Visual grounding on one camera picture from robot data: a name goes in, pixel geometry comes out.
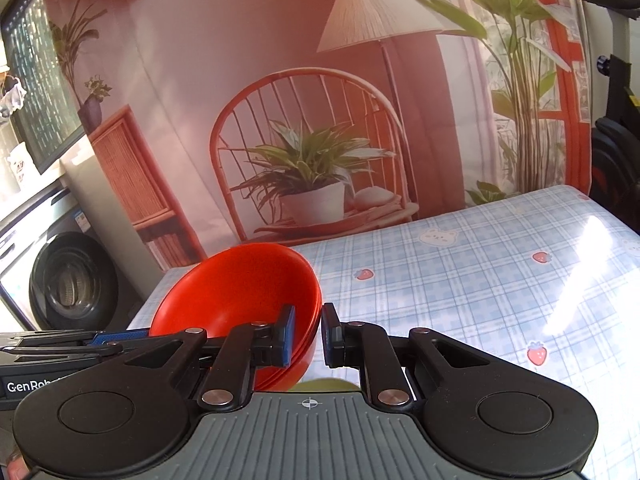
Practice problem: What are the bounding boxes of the black exercise bike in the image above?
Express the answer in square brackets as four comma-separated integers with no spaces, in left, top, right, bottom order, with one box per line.
[576,0,639,231]

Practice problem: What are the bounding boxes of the blue plaid tablecloth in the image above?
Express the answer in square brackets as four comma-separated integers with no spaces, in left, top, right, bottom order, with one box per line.
[127,183,640,480]

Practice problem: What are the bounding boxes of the dark framed window left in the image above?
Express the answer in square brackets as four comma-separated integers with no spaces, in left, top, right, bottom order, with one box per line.
[1,0,85,172]

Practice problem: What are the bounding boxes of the green plate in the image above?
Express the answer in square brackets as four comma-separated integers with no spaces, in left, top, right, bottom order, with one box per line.
[290,377,360,393]

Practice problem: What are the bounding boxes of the grey washing machine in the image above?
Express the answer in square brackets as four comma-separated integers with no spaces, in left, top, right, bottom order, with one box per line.
[1,180,143,333]

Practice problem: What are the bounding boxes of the person's hand lower left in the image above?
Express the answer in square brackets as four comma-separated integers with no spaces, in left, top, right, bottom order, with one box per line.
[1,451,29,480]

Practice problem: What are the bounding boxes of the red bowl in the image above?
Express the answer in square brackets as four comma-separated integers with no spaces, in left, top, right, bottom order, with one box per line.
[148,242,324,384]
[254,335,318,392]

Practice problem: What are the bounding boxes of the printed room backdrop cloth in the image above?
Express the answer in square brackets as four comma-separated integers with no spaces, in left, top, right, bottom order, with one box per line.
[44,0,591,269]

